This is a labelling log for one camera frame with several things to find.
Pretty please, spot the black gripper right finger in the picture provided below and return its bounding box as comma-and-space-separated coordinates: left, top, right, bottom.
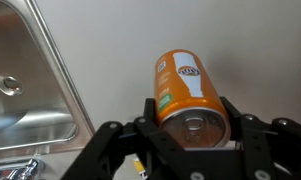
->
189, 98, 301, 180

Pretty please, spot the stainless steel sink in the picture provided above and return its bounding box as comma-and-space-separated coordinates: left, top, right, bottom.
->
0, 0, 97, 161

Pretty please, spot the orange soda can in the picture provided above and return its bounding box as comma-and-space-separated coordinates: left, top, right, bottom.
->
154, 49, 231, 149

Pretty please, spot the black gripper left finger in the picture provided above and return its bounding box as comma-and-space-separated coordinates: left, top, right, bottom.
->
61, 98, 190, 180

